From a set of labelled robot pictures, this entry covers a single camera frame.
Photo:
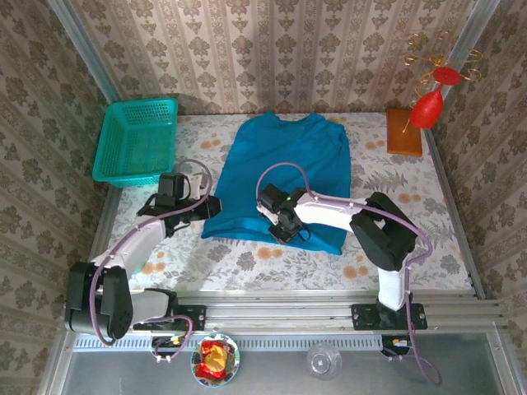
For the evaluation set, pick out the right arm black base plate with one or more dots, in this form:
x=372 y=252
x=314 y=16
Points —
x=364 y=317

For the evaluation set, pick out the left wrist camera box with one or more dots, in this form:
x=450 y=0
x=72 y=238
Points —
x=173 y=185

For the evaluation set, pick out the aluminium corner post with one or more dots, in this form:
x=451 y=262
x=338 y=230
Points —
x=474 y=24
x=82 y=45

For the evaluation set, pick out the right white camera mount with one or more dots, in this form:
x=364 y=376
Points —
x=265 y=212

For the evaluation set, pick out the blue t-shirt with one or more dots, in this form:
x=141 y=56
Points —
x=288 y=156

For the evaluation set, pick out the red yellow snack packet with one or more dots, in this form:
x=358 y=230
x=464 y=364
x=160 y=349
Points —
x=212 y=362

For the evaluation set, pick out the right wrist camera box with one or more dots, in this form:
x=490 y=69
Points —
x=272 y=195

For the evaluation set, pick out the floral tablecloth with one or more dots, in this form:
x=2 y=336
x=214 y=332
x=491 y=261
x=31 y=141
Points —
x=206 y=271

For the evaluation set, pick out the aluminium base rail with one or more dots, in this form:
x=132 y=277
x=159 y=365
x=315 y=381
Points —
x=280 y=317

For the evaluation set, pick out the red goblet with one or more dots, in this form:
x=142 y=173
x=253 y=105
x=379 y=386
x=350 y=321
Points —
x=428 y=109

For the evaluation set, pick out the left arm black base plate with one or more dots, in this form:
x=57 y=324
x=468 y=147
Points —
x=193 y=317

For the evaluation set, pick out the teal plastic basket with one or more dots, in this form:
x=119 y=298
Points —
x=136 y=140

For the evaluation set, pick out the grey metal shelf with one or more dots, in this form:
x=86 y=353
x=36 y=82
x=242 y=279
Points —
x=123 y=374

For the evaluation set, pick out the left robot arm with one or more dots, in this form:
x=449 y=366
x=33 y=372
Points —
x=123 y=251

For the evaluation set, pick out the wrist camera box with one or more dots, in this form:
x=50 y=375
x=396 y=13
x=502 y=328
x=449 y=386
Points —
x=173 y=185
x=272 y=195

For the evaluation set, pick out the brown wooden block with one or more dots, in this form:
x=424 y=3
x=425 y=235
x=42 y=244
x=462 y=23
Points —
x=405 y=136

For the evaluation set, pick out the clear glass cup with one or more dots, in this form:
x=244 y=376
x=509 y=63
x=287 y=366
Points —
x=324 y=362

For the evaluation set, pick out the patterned glass plate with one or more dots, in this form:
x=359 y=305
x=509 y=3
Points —
x=234 y=354

